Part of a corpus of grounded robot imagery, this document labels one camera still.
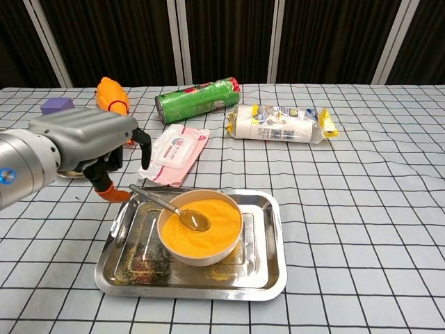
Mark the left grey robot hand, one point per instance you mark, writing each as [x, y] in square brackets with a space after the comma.
[87, 132]

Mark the metal spoon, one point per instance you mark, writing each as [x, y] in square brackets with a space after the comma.
[194, 221]

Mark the rectangular steel tray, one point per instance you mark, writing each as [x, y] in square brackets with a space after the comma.
[139, 243]

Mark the white bowl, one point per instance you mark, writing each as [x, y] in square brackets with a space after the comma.
[198, 260]

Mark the purple foam cube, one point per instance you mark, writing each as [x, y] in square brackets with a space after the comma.
[55, 104]

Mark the orange rubber chicken toy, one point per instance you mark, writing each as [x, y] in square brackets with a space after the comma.
[109, 92]

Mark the round steel plate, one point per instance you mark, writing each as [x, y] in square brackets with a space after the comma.
[69, 175]

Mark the pink wet wipes pack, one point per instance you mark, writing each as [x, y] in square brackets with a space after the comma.
[177, 149]

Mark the green chips can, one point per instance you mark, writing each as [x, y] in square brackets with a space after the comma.
[198, 101]

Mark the black folding screen white frames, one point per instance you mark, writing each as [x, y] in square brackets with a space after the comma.
[226, 35]

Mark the white and yellow snack package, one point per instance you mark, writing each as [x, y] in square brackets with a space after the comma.
[278, 125]

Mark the checked light blue tablecloth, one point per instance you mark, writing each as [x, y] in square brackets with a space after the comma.
[347, 208]

